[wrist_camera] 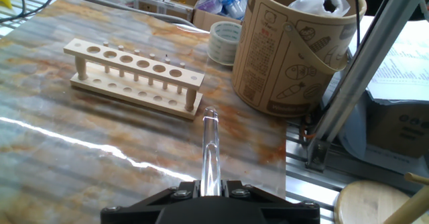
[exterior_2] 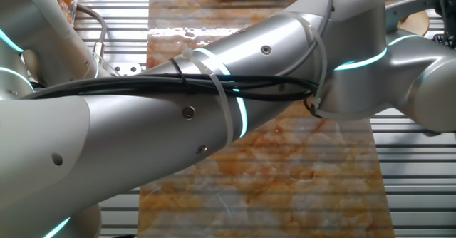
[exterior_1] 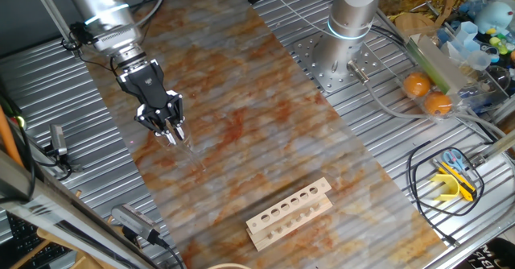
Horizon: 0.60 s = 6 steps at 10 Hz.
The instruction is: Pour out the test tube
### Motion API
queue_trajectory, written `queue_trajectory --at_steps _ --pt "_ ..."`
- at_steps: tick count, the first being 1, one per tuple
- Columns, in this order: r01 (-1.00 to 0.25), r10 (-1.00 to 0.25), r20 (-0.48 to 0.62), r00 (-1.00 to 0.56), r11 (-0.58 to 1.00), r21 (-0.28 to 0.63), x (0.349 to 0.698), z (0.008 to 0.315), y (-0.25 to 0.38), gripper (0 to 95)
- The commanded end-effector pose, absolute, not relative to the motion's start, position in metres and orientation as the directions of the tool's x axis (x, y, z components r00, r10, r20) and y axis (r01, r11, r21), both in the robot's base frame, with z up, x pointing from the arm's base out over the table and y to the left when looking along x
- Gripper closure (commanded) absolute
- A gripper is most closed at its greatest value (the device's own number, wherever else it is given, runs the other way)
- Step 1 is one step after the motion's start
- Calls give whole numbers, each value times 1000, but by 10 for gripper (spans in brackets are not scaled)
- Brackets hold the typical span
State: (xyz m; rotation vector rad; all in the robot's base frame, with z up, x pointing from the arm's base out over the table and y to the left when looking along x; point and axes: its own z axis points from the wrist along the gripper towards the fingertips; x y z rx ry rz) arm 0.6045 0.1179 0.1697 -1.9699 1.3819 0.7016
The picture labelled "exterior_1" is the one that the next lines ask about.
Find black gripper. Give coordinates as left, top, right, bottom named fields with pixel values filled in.
left=116, top=58, right=187, bottom=146

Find clear glass test tube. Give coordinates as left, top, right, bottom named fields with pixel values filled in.
left=171, top=134, right=206, bottom=172

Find wooden test tube rack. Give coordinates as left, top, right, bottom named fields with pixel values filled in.
left=245, top=176, right=335, bottom=253

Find orange marble pattern mat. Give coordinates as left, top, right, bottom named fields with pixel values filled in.
left=76, top=0, right=450, bottom=269

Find slanted metal pole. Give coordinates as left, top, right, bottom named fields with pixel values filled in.
left=27, top=0, right=84, bottom=56

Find orange stick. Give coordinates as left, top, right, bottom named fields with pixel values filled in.
left=0, top=106, right=24, bottom=168

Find printed beige paper bucket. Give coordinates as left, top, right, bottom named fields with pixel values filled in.
left=206, top=263, right=253, bottom=269

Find black keyboard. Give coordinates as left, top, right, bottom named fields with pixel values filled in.
left=6, top=212, right=76, bottom=269

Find orange ball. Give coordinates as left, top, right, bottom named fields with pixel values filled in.
left=423, top=90, right=453, bottom=117
left=403, top=72, right=431, bottom=98

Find clear plastic egg tray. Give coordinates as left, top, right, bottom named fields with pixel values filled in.
left=396, top=69, right=464, bottom=123

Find round wooden disc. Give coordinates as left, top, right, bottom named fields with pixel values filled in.
left=393, top=12, right=438, bottom=39

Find long clear box green stick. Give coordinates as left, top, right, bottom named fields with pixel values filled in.
left=405, top=33, right=470, bottom=96

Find yellow curved plastic holder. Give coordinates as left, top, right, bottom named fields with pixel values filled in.
left=429, top=172, right=460, bottom=202

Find yellow utility knife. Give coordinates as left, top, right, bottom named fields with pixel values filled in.
left=433, top=158, right=479, bottom=202

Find blue hexagonal box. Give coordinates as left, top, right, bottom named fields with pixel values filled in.
left=456, top=20, right=480, bottom=47

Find clear plastic measuring cup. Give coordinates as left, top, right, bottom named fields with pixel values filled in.
left=466, top=49, right=492, bottom=72

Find clear glass dome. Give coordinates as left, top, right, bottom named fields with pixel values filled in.
left=484, top=64, right=513, bottom=92

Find green yellow small toy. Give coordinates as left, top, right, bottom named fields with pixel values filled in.
left=488, top=35, right=510, bottom=56

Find light blue plush toy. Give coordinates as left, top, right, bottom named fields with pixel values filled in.
left=473, top=1, right=515, bottom=35

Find black board white letters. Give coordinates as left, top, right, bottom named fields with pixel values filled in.
left=456, top=238, right=515, bottom=269

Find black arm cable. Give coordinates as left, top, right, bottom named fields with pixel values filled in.
left=76, top=45, right=122, bottom=79
left=136, top=0, right=166, bottom=47

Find slim grey camera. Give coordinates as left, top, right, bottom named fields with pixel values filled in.
left=48, top=123, right=68, bottom=157

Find ribbed grey depth camera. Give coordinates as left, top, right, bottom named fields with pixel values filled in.
left=110, top=203, right=162, bottom=246

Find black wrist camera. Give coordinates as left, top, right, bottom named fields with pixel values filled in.
left=68, top=20, right=100, bottom=48

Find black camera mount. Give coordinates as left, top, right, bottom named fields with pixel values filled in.
left=39, top=144, right=84, bottom=181

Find black depth camera cable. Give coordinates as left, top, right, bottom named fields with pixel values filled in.
left=154, top=236, right=186, bottom=269

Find grey metal frame bar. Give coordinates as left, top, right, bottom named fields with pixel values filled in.
left=0, top=150, right=162, bottom=269

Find grey base cable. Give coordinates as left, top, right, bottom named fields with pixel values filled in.
left=348, top=60, right=515, bottom=139

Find blue handled scissors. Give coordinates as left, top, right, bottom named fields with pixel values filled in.
left=440, top=147, right=466, bottom=173

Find looped thin black cable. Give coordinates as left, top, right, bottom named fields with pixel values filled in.
left=406, top=139, right=486, bottom=248

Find aluminium rail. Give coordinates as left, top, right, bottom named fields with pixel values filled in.
left=468, top=127, right=515, bottom=168

